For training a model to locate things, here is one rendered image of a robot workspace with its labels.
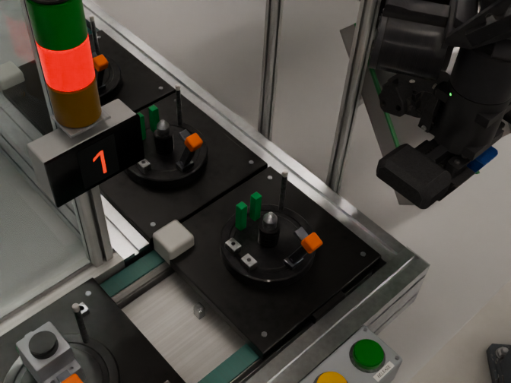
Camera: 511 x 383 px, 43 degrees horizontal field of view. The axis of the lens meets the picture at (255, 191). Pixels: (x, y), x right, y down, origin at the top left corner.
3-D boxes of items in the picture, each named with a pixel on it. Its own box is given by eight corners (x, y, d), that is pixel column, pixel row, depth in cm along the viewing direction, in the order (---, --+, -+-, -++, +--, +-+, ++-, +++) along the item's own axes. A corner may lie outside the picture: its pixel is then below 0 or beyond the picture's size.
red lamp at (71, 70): (104, 78, 67) (98, 39, 63) (61, 99, 64) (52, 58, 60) (77, 55, 69) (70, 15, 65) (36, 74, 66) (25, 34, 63)
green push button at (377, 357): (387, 360, 86) (390, 352, 85) (367, 378, 84) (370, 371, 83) (364, 340, 88) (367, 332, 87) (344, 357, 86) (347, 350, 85)
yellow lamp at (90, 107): (110, 115, 70) (105, 79, 67) (71, 135, 68) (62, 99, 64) (85, 91, 73) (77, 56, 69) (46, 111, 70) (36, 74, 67)
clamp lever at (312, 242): (303, 260, 91) (324, 242, 84) (293, 267, 90) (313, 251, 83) (287, 240, 92) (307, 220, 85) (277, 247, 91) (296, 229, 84)
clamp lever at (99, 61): (105, 87, 114) (109, 61, 107) (95, 91, 113) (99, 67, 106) (93, 71, 114) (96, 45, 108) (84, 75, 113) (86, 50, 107)
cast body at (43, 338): (86, 378, 75) (76, 349, 70) (52, 403, 73) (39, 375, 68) (47, 330, 79) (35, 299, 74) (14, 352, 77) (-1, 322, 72)
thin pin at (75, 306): (90, 340, 82) (80, 305, 76) (85, 344, 82) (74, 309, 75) (87, 337, 82) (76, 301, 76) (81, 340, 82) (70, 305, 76)
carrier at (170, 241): (379, 263, 97) (397, 210, 88) (262, 361, 86) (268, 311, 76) (268, 172, 108) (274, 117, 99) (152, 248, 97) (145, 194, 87)
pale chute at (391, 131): (460, 173, 105) (480, 172, 101) (398, 205, 100) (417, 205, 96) (405, 6, 101) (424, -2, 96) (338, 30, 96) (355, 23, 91)
